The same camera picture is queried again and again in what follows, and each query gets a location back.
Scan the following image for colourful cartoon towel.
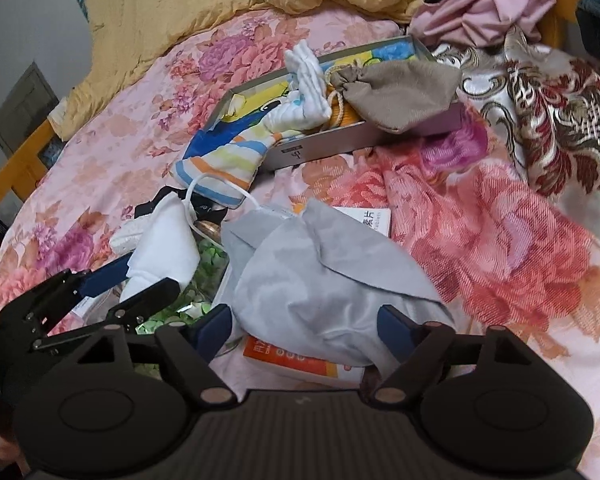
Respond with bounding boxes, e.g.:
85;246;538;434
171;65;347;208

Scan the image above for red gold brocade cloth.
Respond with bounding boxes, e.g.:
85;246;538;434
431;28;600;240

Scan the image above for grey shallow box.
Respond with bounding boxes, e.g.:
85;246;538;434
185;36;464;171

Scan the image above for light grey cloth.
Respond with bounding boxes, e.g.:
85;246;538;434
216;200;453;374

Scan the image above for white printed card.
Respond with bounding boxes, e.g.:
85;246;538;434
336;207;391;237

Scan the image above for taupe drawstring pouch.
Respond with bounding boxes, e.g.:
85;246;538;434
330;58;462;134

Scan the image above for white fluffy cloth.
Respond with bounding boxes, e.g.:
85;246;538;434
109;192;200;301

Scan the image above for pink floral bedsheet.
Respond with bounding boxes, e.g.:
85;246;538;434
0;8;600;479

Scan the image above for wooden bed frame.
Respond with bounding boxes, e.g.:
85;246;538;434
0;119;56;266

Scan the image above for white cable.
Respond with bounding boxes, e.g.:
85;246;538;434
182;171;301;246

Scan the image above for white baby socks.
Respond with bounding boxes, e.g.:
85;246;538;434
262;40;332;133

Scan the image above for pink crumpled cloth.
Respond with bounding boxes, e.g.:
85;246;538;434
408;0;579;48

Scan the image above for orange white box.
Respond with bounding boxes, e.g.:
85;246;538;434
242;336;365;389

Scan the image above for green patterned item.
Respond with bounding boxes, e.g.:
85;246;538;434
135;240;228;335

